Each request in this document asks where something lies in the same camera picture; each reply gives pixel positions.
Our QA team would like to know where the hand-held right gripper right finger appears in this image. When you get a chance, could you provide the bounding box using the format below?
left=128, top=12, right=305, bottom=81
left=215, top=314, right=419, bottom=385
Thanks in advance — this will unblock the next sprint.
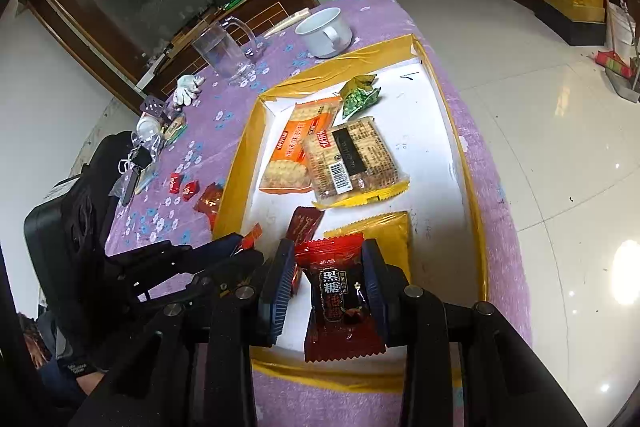
left=360, top=239, right=588, bottom=427

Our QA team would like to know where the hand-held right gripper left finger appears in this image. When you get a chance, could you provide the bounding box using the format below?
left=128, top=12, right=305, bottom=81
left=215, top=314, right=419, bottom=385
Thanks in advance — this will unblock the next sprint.
left=70, top=237, right=301, bottom=427

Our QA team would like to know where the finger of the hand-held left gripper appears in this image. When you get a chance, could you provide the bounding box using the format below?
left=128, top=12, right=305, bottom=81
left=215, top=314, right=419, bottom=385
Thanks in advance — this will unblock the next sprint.
left=107, top=232, right=247, bottom=281
left=134, top=251, right=266, bottom=306

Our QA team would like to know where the dark red sugar candy packet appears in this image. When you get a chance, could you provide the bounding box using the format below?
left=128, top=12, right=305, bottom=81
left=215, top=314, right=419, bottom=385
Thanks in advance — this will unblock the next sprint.
left=295, top=232, right=387, bottom=363

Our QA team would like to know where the yellow snack packet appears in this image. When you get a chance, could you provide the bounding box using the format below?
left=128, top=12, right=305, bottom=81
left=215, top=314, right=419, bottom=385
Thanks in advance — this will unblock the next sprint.
left=324, top=210, right=412, bottom=270

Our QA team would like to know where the maroon snack packet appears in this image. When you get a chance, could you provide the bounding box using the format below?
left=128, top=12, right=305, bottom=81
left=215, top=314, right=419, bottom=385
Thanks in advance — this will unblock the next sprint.
left=287, top=206, right=325, bottom=254

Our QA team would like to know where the barcode cracker packet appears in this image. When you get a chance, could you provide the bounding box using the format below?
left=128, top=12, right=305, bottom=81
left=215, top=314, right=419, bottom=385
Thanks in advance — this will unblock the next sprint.
left=301, top=117, right=410, bottom=208

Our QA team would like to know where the orange cracker packet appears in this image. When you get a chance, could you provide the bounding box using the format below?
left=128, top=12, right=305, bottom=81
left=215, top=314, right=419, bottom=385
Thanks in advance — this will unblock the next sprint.
left=259, top=94, right=343, bottom=195

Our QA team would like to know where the yellow-edged white cardboard box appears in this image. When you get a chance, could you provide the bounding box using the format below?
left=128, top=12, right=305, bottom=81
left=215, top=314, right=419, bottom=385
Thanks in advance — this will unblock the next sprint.
left=212, top=34, right=490, bottom=395

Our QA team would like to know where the green snack packet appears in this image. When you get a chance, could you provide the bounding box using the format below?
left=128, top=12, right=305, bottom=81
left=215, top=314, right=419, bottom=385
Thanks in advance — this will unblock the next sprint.
left=341, top=75, right=382, bottom=120

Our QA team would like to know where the red gold-print candy packet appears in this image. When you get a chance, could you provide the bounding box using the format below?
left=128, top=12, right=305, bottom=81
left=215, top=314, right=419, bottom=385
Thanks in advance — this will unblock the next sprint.
left=194, top=183, right=224, bottom=228

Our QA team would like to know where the black bag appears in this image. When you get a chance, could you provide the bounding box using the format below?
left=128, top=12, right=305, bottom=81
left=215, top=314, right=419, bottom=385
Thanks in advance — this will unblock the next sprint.
left=75, top=132, right=146, bottom=195

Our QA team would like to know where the green-edged snack packet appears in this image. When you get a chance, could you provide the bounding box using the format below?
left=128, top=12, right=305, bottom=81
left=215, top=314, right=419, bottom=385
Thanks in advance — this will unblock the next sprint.
left=162, top=114, right=187, bottom=142

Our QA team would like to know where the small white round container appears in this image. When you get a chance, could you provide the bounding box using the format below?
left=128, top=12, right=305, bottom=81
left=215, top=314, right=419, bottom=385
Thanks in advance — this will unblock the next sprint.
left=136, top=117, right=162, bottom=141

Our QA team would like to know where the purple floral tablecloth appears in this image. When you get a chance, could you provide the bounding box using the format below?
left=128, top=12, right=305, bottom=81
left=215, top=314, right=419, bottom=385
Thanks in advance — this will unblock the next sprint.
left=105, top=0, right=533, bottom=427

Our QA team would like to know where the clear purple plastic box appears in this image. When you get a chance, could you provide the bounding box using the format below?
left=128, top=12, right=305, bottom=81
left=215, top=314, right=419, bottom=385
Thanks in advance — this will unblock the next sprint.
left=140, top=97, right=171, bottom=118

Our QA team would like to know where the white glove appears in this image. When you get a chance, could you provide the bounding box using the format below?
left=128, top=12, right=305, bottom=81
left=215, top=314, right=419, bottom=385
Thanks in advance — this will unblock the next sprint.
left=175, top=75, right=206, bottom=105

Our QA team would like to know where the clear glass mug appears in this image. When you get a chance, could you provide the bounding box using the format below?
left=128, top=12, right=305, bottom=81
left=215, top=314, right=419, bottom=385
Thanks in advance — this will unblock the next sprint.
left=192, top=18, right=266, bottom=88

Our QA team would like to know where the cream squeeze tube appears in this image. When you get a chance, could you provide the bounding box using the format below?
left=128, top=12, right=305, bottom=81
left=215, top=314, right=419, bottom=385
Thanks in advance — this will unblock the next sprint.
left=263, top=8, right=311, bottom=38

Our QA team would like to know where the white ceramic cup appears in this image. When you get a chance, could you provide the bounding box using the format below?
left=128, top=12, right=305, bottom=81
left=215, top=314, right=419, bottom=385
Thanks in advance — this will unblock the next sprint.
left=295, top=8, right=353, bottom=58

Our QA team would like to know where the metal dustpan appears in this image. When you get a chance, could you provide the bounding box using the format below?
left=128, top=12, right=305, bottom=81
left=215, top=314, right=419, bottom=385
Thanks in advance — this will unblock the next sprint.
left=595, top=49, right=640, bottom=104

